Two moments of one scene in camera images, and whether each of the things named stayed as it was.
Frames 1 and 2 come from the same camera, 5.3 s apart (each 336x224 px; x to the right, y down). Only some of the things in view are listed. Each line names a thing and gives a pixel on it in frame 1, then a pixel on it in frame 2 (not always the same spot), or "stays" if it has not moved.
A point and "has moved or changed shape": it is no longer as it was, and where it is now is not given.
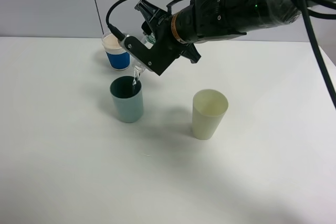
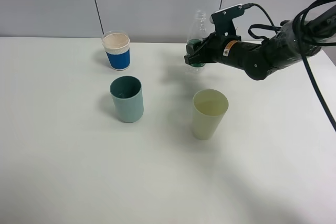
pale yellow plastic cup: x=209 y=107 stays
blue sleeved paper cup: x=117 y=56 stays
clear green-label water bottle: x=148 y=40 has moved or changed shape
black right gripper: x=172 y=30 -> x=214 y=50
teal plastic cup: x=127 y=93 stays
